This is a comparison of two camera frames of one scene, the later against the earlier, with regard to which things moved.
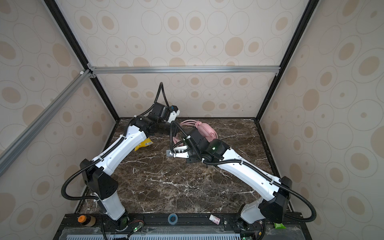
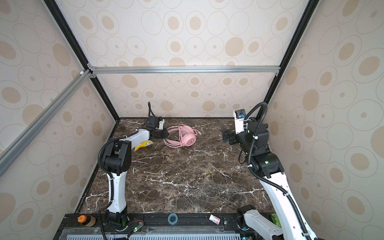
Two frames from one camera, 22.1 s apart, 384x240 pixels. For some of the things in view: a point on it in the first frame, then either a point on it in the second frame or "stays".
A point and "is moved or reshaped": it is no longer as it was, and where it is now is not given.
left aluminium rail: (16, 147) stays
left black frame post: (54, 9) stays
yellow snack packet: (146, 142) stays
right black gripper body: (193, 157) -> (234, 138)
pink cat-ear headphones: (205, 131) is moved or reshaped
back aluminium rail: (120, 69) stays
